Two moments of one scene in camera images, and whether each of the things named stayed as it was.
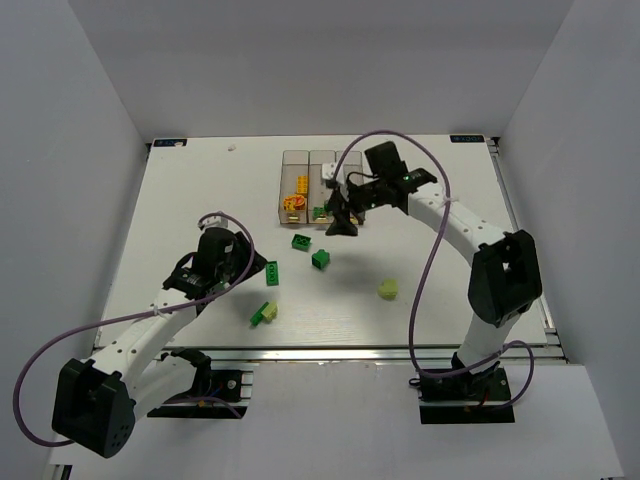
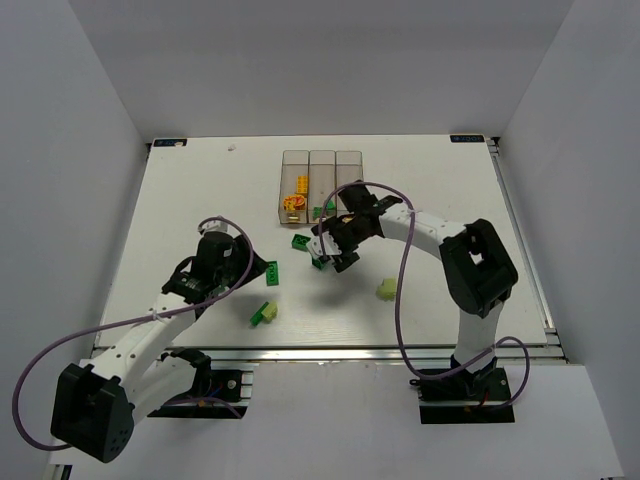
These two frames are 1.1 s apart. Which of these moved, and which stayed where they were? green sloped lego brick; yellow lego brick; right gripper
Moved: right gripper
Stayed: yellow lego brick; green sloped lego brick
